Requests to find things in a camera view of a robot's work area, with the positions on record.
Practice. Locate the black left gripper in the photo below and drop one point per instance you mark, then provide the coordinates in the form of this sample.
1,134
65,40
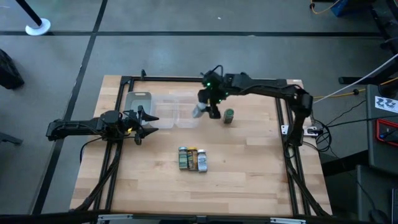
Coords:
132,124

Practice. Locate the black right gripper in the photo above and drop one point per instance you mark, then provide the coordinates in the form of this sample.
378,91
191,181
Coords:
216,88

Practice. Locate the white-lid spice jar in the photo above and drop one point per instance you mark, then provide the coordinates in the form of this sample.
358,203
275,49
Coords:
202,161
198,111

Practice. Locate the green-lid spice jar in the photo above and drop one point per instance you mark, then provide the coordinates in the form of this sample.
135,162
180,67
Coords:
183,158
228,116

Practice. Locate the yellow-lid brown spice jar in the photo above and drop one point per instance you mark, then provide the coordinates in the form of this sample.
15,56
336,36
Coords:
192,159

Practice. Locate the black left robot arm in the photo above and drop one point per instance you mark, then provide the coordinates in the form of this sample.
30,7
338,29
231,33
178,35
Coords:
77,126

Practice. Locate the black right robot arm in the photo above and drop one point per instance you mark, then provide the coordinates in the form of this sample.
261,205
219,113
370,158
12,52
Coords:
273,88

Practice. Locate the grey opaque plastic bin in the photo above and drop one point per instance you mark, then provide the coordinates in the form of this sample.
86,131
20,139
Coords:
138,100

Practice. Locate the grey furniture foot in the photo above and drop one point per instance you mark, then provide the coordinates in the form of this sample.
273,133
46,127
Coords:
9,138

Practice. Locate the black stanchion with white base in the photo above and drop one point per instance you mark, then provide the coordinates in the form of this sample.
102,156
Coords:
38,27

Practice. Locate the black bag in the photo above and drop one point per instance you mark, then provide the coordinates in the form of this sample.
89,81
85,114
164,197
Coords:
9,73

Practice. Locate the grey cabinet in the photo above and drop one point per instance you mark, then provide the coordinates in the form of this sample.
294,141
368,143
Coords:
373,146

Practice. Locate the blue box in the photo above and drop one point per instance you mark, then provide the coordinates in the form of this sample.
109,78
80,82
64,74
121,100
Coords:
348,7

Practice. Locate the white printed sticker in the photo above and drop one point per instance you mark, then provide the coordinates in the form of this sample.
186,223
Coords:
385,104

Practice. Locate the red-framed device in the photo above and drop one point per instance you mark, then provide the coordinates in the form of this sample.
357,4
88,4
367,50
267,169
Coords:
387,132

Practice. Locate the dark low cabinet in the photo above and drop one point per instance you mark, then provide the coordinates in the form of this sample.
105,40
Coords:
373,189

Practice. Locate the black aluminium table frame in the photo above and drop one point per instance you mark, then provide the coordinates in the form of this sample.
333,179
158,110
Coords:
168,78

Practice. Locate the black rail with silver brackets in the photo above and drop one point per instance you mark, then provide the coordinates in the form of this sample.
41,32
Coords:
62,216

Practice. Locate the black desk frame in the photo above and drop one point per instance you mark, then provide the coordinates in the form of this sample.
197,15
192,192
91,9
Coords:
345,80

